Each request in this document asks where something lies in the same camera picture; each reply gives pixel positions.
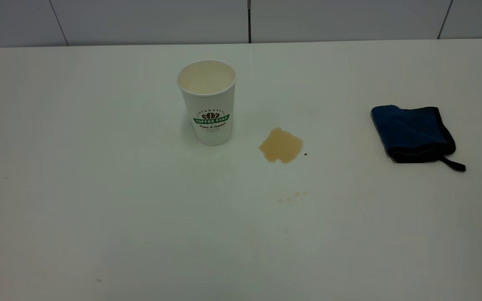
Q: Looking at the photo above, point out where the blue cloth with black trim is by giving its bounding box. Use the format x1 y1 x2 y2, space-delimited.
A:
370 105 467 172

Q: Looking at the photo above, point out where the brown coffee spill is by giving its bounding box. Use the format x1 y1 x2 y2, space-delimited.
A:
259 127 304 163

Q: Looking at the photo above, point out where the white paper coffee cup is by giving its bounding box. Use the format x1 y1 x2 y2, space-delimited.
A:
177 59 237 146

